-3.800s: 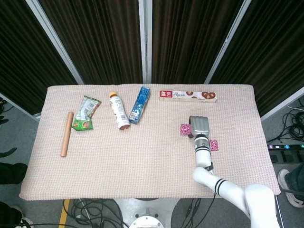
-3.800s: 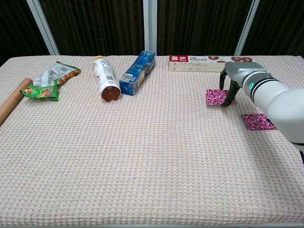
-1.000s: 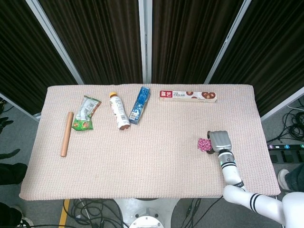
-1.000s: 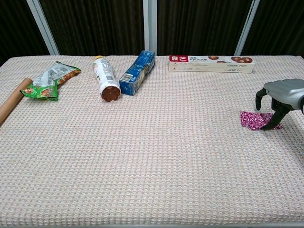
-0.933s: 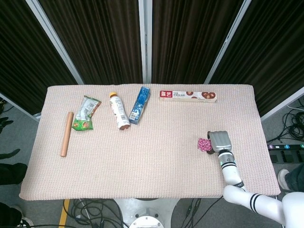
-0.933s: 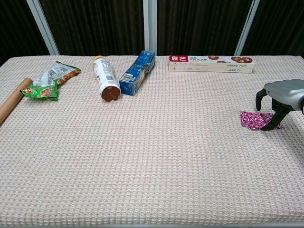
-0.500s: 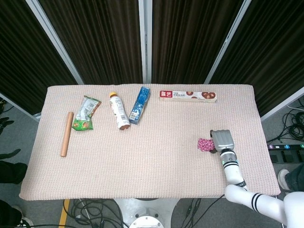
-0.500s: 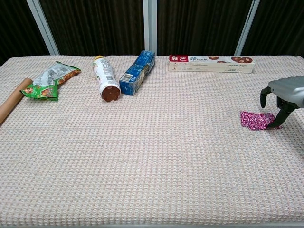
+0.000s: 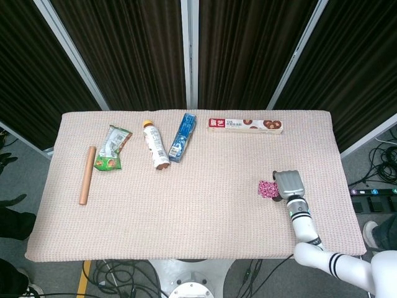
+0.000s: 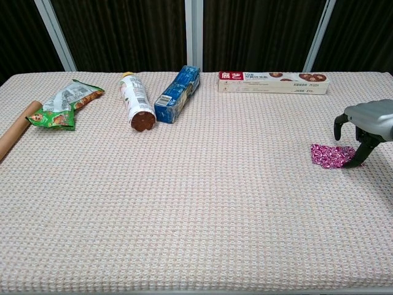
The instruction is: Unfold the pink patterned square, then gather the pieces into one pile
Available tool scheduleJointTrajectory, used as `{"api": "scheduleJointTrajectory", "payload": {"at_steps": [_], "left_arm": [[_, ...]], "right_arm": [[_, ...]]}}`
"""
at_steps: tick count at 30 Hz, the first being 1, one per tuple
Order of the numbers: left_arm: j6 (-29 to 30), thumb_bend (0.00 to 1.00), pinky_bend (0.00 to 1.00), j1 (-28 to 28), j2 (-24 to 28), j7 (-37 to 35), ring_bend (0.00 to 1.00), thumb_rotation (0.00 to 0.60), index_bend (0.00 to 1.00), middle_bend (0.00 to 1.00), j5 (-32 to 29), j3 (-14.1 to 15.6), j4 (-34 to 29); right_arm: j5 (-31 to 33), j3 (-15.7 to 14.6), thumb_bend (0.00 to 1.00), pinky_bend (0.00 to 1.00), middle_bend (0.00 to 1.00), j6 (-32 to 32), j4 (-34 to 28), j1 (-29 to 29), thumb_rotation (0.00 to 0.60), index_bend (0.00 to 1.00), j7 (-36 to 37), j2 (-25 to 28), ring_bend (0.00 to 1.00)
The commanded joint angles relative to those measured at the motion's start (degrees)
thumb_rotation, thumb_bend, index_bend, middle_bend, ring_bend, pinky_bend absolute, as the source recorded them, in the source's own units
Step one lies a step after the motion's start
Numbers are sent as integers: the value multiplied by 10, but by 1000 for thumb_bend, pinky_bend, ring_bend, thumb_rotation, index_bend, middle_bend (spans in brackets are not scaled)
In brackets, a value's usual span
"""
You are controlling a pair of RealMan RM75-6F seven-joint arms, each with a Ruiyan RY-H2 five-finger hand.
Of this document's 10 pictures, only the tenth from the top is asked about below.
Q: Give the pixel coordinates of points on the dark corrugated partition panel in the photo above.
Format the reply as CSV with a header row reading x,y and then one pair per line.
x,y
362,33
258,33
122,33
21,37

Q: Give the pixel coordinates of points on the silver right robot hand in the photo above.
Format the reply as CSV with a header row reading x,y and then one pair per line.
x,y
371,120

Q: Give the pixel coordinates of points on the brown cardboard tube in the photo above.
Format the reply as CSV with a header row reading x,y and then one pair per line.
x,y
15,132

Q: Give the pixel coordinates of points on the blue rectangular carton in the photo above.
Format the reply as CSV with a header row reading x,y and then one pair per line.
x,y
175,95

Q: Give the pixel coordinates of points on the green snack bag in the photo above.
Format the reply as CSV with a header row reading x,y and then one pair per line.
x,y
58,118

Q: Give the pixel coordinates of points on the white red wrap box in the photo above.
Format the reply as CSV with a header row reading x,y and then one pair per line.
x,y
273,86

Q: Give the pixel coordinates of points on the white bottle yellow cap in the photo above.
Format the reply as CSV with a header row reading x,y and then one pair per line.
x,y
136,98

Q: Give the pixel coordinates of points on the grey aluminium partition post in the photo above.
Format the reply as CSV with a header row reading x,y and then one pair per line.
x,y
317,37
193,37
56,40

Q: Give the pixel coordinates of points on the pink waffle tablecloth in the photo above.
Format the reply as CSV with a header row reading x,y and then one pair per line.
x,y
184,199

